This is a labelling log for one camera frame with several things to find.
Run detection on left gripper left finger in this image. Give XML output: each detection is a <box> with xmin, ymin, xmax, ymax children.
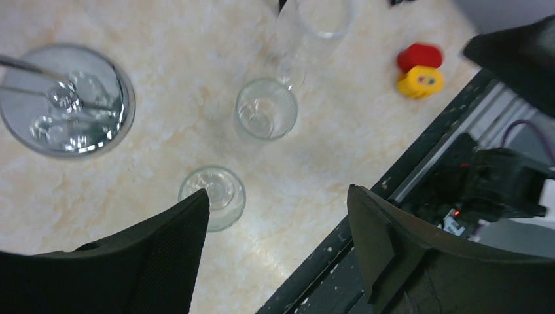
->
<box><xmin>1</xmin><ymin>189</ymin><xmax>209</xmax><ymax>313</ymax></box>

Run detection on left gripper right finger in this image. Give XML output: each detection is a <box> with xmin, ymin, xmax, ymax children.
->
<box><xmin>347</xmin><ymin>184</ymin><xmax>554</xmax><ymax>313</ymax></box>

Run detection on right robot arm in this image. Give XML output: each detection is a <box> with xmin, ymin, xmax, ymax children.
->
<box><xmin>394</xmin><ymin>16</ymin><xmax>554</xmax><ymax>255</ymax></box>

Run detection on chrome wine glass rack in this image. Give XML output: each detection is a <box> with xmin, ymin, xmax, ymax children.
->
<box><xmin>1</xmin><ymin>43</ymin><xmax>136</xmax><ymax>159</ymax></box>

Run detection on yellow and red toy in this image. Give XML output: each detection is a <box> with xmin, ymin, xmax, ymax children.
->
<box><xmin>396</xmin><ymin>42</ymin><xmax>444</xmax><ymax>99</ymax></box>

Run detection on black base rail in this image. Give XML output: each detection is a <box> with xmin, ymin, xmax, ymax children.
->
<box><xmin>255</xmin><ymin>69</ymin><xmax>555</xmax><ymax>314</ymax></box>

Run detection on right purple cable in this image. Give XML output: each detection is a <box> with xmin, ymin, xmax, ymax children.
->
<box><xmin>501</xmin><ymin>119</ymin><xmax>555</xmax><ymax>166</ymax></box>

